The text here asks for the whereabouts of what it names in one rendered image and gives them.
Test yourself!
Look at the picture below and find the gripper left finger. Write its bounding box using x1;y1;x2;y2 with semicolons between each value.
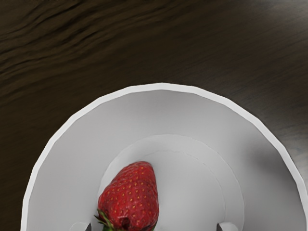
71;222;92;231

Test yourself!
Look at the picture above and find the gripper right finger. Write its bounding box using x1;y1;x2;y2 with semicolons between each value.
217;222;237;231

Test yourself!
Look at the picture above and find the red strawberry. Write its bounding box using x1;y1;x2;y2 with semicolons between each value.
94;161;160;231

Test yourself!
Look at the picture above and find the white plate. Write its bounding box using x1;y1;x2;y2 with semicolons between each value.
21;82;308;231

